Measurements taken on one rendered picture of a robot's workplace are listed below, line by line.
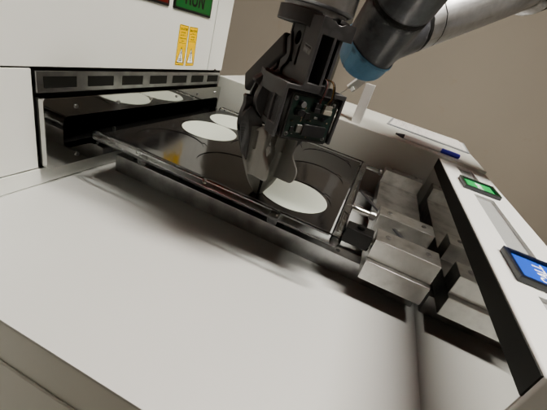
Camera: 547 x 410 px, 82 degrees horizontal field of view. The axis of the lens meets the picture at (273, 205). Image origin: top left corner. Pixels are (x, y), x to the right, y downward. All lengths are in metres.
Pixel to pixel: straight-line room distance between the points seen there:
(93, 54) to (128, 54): 0.06
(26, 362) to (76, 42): 0.37
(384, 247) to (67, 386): 0.34
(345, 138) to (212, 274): 0.47
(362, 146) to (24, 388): 0.67
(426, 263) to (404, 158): 0.37
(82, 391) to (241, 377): 0.13
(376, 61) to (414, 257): 0.25
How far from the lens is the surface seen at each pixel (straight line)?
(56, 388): 0.37
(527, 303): 0.32
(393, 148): 0.74
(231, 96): 0.82
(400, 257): 0.41
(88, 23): 0.53
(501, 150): 2.96
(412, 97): 2.70
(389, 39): 0.43
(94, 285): 0.38
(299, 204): 0.42
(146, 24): 0.60
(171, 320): 0.34
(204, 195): 0.49
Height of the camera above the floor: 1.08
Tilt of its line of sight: 27 degrees down
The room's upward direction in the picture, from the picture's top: 18 degrees clockwise
